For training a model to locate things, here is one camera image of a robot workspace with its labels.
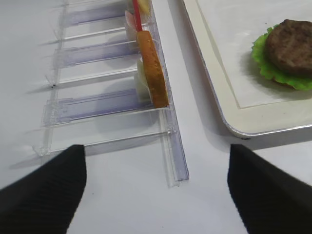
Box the red tomato slice in rack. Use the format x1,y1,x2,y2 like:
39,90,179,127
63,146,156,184
132,0,142,32

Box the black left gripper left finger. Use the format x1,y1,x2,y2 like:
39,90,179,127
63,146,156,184
0,145,87,234

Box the bottom bun on tray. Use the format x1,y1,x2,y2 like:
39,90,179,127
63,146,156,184
274,80,296,90

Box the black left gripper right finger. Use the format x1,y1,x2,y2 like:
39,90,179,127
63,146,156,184
227,144,312,234

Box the yellow cheese slice in rack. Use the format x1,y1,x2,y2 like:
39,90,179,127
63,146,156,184
138,0,150,15

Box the brown meat patty on tray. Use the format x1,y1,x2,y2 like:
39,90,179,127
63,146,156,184
265,19,312,77

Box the green lettuce leaf on tray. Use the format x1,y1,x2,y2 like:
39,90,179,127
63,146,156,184
251,24,312,91

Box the white paper tray liner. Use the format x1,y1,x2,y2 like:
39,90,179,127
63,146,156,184
198,0,312,108

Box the brown bun half in left rack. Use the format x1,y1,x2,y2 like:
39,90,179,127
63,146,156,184
136,31,169,108

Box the clear acrylic rack, left side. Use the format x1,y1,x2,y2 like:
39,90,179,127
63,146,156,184
32,0,189,187

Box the white metal tray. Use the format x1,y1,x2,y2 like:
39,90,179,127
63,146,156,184
183,0,312,139

